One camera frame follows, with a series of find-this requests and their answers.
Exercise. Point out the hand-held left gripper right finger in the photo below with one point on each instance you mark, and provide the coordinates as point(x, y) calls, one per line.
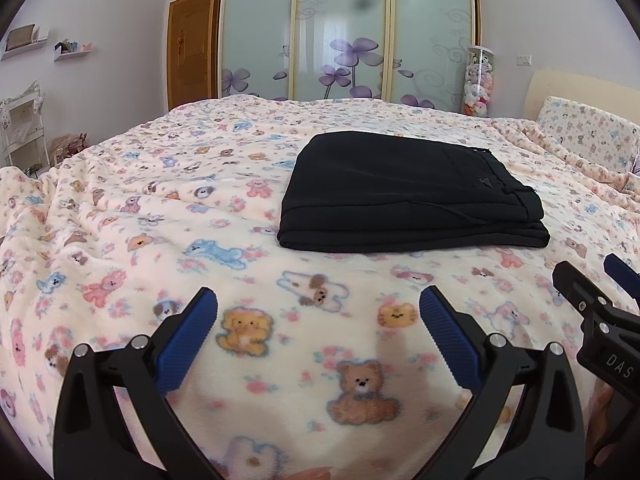
point(450, 340)

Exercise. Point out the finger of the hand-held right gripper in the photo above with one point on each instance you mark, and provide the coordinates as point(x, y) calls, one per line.
point(575, 285)
point(625, 277)

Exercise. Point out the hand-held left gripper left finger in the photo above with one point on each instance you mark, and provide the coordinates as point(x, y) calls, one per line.
point(187, 340)

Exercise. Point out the black pants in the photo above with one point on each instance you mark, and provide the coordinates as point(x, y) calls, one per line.
point(400, 190)

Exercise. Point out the animal printed fleece blanket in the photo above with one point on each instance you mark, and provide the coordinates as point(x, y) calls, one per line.
point(300, 260)

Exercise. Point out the animal printed pillow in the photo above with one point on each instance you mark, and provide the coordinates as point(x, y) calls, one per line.
point(595, 130)

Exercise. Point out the cream headboard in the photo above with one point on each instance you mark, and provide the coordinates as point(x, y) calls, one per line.
point(575, 85)

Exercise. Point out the clear tube of plush toys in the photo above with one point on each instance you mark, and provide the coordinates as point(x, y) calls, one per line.
point(477, 85)

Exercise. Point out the wooden door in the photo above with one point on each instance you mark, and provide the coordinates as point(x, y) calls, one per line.
point(190, 60)

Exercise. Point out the floral glass sliding wardrobe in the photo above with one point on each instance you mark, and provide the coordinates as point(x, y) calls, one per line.
point(345, 10)

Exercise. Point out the white wall socket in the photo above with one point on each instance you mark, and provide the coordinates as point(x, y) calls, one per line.
point(523, 60)

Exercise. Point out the white wall shelf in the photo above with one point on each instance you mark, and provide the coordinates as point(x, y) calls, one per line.
point(72, 54)
point(25, 50)

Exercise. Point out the picture frame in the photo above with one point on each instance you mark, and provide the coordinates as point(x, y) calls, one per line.
point(20, 36)

